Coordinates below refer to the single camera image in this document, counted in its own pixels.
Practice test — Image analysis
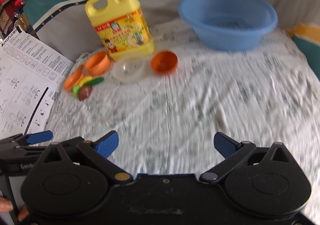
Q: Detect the orange round cup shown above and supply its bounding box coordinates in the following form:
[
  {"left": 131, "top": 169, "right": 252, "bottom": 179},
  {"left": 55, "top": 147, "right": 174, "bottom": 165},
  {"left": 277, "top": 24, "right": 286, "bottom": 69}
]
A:
[{"left": 84, "top": 51, "right": 111, "bottom": 76}]

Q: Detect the yellow dish soap jug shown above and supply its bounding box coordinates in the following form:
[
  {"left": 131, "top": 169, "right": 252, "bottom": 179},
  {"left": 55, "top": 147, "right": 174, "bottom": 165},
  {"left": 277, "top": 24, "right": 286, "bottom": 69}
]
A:
[{"left": 85, "top": 0, "right": 155, "bottom": 62}]

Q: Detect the white instruction sheet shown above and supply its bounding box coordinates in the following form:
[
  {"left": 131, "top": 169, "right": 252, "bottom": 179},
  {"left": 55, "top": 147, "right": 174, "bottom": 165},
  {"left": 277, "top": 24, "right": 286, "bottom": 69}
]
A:
[{"left": 0, "top": 27, "right": 74, "bottom": 139}]

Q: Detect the orange shallow dish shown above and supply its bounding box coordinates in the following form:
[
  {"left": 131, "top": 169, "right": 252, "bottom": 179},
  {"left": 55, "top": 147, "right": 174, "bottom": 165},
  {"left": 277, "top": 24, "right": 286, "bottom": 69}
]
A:
[{"left": 63, "top": 70, "right": 84, "bottom": 92}]

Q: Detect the green toy vegetable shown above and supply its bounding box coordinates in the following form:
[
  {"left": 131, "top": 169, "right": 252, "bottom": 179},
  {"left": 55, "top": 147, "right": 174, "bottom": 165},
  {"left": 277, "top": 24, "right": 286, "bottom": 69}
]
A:
[{"left": 85, "top": 77, "right": 104, "bottom": 87}]

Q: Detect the white patterned cloth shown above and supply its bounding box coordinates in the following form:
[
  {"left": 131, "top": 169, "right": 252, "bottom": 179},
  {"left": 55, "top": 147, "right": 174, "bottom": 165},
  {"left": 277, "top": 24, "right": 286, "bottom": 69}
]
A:
[{"left": 47, "top": 20, "right": 319, "bottom": 223}]

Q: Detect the light green toy fruit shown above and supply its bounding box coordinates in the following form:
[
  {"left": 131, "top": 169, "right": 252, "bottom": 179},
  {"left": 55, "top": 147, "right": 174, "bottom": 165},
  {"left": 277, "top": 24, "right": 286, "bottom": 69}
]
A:
[{"left": 72, "top": 85, "right": 81, "bottom": 98}]

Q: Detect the brown toy fruit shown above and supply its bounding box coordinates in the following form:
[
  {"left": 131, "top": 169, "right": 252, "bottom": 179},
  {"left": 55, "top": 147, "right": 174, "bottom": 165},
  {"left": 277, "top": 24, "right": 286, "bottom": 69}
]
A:
[{"left": 78, "top": 85, "right": 92, "bottom": 101}]

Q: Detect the dark orange small bowl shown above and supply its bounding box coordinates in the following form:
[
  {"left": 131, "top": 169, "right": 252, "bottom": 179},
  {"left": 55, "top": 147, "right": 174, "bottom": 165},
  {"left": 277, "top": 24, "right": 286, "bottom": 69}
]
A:
[{"left": 150, "top": 50, "right": 178, "bottom": 75}]

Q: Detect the clear plastic bowl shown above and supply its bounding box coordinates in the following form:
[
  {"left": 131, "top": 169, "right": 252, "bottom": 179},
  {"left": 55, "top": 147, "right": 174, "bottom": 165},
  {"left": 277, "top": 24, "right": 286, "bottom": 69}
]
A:
[{"left": 112, "top": 56, "right": 145, "bottom": 84}]

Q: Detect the yellow toy banana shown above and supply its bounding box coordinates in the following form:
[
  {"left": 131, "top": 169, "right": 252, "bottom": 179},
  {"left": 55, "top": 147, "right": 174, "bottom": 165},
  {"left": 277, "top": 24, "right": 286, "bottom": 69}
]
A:
[{"left": 78, "top": 76, "right": 93, "bottom": 87}]

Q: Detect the large blue plastic basin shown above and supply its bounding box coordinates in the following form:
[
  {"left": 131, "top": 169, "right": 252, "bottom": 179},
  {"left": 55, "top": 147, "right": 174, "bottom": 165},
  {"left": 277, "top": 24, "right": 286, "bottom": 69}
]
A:
[{"left": 178, "top": 0, "right": 278, "bottom": 51}]

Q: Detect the person's left hand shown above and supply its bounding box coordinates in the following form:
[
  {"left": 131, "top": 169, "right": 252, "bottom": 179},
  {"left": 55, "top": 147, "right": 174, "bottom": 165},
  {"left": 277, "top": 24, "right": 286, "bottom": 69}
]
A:
[{"left": 0, "top": 197, "right": 29, "bottom": 222}]

